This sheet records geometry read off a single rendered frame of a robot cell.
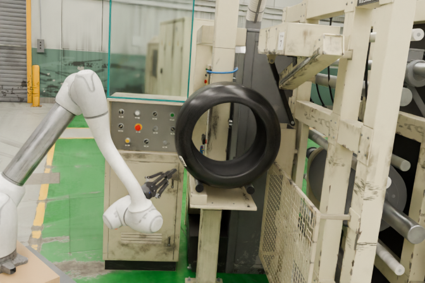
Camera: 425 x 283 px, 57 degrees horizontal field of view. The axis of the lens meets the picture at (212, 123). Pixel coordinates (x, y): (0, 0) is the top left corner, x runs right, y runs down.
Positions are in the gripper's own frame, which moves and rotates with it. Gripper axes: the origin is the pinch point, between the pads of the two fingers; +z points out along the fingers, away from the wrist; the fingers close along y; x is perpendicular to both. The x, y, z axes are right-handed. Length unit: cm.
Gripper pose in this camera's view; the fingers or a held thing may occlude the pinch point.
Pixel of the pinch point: (170, 173)
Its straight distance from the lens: 201.3
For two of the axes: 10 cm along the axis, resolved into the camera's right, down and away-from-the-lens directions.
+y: 4.3, 8.8, 2.0
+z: 6.1, -4.5, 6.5
